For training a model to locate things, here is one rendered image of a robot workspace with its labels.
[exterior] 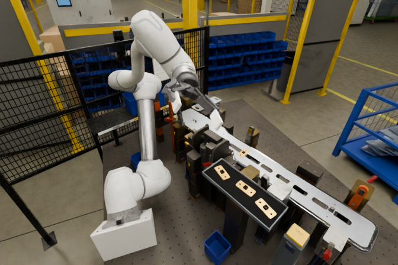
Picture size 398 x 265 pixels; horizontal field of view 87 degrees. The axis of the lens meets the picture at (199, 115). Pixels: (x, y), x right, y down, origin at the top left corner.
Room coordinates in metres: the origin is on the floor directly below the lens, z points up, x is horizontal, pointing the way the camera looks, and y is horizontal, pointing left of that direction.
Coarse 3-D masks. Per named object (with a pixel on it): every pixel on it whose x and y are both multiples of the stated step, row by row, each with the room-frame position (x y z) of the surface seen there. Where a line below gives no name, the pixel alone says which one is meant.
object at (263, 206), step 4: (260, 200) 0.53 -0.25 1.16; (256, 204) 0.51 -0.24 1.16; (260, 204) 0.51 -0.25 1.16; (264, 204) 0.51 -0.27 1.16; (260, 208) 0.50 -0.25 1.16; (264, 208) 0.49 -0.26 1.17; (268, 208) 0.50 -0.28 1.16; (264, 212) 0.48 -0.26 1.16; (268, 212) 0.48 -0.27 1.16; (272, 212) 0.48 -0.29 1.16; (268, 216) 0.46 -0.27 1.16; (272, 216) 0.46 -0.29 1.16
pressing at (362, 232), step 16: (192, 112) 1.47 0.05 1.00; (192, 128) 1.25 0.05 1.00; (224, 128) 1.25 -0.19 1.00; (240, 144) 1.07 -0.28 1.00; (240, 160) 0.92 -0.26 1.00; (272, 160) 0.92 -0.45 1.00; (272, 176) 0.80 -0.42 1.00; (288, 176) 0.80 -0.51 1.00; (320, 192) 0.69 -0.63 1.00; (304, 208) 0.60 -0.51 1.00; (320, 208) 0.60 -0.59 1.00; (336, 208) 0.60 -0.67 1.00; (336, 224) 0.52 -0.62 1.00; (352, 224) 0.52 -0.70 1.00; (368, 224) 0.52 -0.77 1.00; (352, 240) 0.45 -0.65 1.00; (368, 240) 0.45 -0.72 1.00
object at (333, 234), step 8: (328, 232) 0.45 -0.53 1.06; (336, 232) 0.45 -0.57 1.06; (328, 240) 0.42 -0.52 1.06; (336, 240) 0.42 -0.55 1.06; (344, 240) 0.42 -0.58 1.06; (320, 248) 0.42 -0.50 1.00; (336, 248) 0.39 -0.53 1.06; (312, 256) 0.46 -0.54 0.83; (320, 256) 0.41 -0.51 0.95; (336, 256) 0.38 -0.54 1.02; (312, 264) 0.41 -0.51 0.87; (320, 264) 0.41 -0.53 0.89
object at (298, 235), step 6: (294, 228) 0.42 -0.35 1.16; (300, 228) 0.42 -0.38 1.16; (288, 234) 0.39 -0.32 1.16; (294, 234) 0.39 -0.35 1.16; (300, 234) 0.39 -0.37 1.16; (306, 234) 0.39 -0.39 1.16; (294, 240) 0.38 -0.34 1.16; (300, 240) 0.37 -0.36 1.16; (306, 240) 0.38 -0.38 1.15; (300, 246) 0.36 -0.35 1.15
